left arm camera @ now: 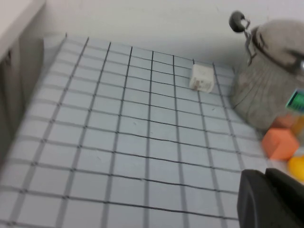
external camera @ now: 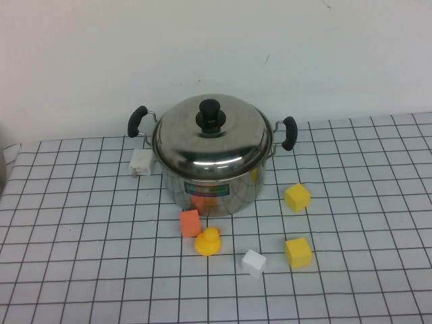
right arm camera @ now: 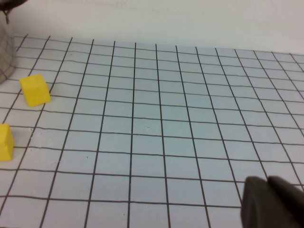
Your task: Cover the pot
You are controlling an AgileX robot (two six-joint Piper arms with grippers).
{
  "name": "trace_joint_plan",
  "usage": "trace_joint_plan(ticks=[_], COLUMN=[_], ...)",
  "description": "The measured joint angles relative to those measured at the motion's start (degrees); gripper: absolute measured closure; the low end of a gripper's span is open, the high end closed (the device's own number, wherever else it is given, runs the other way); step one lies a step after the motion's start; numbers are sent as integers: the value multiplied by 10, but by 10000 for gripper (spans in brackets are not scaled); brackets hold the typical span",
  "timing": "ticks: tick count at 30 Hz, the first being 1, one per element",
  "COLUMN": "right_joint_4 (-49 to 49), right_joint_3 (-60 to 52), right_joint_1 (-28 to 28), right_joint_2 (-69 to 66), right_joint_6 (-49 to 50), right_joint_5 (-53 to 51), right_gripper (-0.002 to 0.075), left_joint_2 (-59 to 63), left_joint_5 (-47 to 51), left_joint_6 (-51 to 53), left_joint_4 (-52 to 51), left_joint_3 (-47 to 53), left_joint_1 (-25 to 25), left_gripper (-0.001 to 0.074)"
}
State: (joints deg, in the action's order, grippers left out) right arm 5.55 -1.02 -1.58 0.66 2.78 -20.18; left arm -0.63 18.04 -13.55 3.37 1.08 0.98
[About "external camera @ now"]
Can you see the yellow rubber duck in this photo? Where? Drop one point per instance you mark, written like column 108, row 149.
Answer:
column 207, row 244

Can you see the white grid-pattern tablecloth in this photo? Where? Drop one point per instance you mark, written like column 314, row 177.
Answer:
column 354, row 209

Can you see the white power adapter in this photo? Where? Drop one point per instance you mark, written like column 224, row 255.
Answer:
column 143, row 162

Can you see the steel lid with black knob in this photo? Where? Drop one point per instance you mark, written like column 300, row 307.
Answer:
column 209, row 152

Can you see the white foam cube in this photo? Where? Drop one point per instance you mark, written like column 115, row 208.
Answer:
column 254, row 263

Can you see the yellow foam cube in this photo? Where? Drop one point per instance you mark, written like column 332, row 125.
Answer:
column 297, row 197
column 298, row 253

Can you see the orange foam cube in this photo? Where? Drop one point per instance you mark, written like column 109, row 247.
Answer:
column 190, row 224

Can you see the stainless steel cooking pot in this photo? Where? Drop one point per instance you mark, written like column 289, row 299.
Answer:
column 243, row 192

